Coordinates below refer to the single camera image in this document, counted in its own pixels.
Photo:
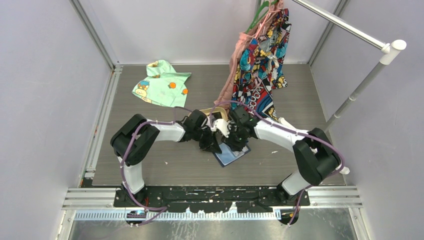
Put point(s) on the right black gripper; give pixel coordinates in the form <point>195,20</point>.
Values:
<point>234,145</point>

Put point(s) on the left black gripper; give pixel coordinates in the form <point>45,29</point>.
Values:
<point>211,145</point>

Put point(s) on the navy blue card holder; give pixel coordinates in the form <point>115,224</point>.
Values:
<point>227,156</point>

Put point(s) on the beige oval tray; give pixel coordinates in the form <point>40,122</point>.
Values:
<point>212,112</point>

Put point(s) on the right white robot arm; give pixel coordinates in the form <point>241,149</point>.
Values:
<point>315,157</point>

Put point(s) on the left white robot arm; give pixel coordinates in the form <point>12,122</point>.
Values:
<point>133,141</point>

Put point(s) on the pink hanging garment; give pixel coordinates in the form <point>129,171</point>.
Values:
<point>243,42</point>

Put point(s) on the green cartoon child shirt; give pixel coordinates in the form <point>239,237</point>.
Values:
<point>163,86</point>

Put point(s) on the colourful comic print garment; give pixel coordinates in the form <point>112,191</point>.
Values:
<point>259,70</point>

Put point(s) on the green clothes hanger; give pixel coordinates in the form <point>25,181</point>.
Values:
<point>260,15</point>

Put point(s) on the white clothes rack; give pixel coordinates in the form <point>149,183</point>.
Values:
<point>372,133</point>

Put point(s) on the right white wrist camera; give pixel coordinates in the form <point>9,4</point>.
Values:
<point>222,126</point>

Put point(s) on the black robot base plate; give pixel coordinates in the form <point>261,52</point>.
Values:
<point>218,199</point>

